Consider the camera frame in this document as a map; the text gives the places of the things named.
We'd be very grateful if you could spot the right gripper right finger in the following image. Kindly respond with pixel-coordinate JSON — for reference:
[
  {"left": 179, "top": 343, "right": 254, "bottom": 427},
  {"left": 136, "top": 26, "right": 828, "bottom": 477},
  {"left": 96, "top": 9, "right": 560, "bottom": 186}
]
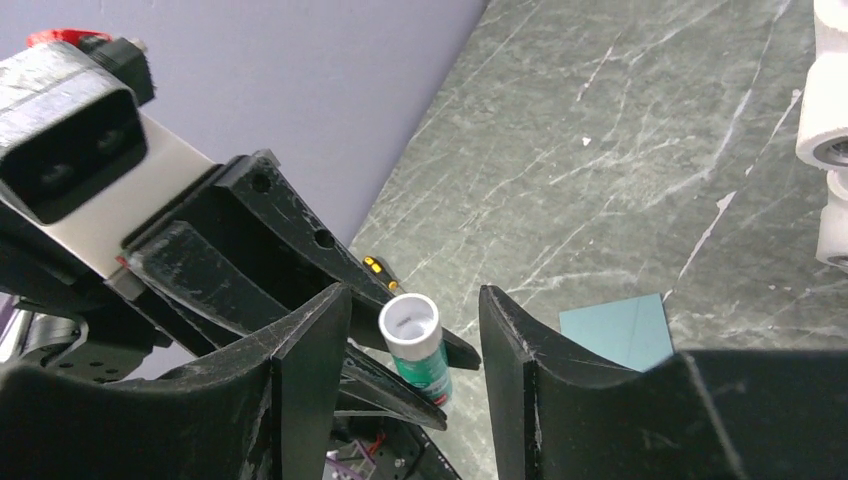
[{"left": 479, "top": 285, "right": 847, "bottom": 479}]

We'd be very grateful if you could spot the green white glue stick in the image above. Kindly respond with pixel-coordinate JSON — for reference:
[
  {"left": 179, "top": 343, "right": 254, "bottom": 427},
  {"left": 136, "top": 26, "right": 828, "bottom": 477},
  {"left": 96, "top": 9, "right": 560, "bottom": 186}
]
[{"left": 378, "top": 293, "right": 453, "bottom": 407}]

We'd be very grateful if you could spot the black handled screwdriver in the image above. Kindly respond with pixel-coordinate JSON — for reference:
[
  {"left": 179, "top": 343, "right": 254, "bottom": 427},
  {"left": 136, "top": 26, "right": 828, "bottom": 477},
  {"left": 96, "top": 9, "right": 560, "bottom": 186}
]
[{"left": 362, "top": 255, "right": 405, "bottom": 295}]

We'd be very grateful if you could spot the teal paper envelope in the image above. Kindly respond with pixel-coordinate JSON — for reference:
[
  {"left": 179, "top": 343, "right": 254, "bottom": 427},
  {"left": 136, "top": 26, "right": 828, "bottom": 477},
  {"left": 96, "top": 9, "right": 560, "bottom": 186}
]
[{"left": 559, "top": 293, "right": 674, "bottom": 372}]

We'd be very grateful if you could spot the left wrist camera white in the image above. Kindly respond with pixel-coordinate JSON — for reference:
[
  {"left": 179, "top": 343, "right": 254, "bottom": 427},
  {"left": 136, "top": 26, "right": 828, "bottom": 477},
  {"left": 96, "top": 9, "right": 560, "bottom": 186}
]
[{"left": 1, "top": 33, "right": 213, "bottom": 278}]

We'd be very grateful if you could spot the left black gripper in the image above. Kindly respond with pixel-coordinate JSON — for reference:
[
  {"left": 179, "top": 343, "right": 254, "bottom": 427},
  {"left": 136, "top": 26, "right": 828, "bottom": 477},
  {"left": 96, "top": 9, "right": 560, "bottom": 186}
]
[{"left": 0, "top": 153, "right": 482, "bottom": 432}]

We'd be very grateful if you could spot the white pvc pipe frame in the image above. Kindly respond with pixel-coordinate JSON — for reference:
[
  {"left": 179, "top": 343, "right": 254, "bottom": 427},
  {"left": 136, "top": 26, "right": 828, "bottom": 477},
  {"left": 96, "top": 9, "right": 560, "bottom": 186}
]
[{"left": 795, "top": 0, "right": 847, "bottom": 271}]

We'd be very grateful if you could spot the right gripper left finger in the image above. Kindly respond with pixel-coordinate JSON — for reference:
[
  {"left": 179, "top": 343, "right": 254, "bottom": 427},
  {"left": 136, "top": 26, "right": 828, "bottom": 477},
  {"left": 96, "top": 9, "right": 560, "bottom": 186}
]
[{"left": 1, "top": 284, "right": 352, "bottom": 479}]

